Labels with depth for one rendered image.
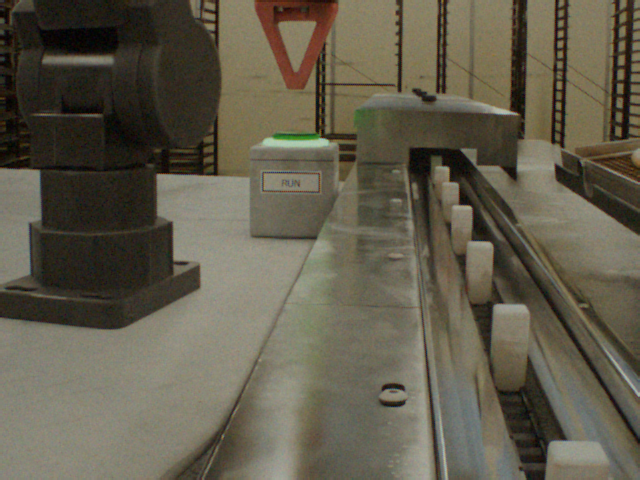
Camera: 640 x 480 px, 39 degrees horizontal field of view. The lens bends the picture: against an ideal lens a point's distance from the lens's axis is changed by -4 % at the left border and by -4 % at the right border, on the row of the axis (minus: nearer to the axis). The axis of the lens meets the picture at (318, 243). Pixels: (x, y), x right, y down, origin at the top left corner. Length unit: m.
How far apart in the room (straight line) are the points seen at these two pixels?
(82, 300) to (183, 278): 0.09
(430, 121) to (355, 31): 6.57
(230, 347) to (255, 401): 0.20
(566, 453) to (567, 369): 0.13
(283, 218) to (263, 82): 6.86
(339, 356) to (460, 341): 0.08
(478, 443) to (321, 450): 0.06
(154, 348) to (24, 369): 0.07
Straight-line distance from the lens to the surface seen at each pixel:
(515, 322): 0.35
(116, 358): 0.46
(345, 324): 0.36
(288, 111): 7.62
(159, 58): 0.53
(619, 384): 0.32
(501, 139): 1.03
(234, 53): 7.68
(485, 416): 0.30
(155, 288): 0.55
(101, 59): 0.55
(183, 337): 0.50
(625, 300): 0.61
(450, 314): 0.43
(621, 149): 0.81
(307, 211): 0.78
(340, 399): 0.28
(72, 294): 0.53
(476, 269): 0.49
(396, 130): 1.02
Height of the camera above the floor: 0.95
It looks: 10 degrees down
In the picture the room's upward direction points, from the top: 1 degrees clockwise
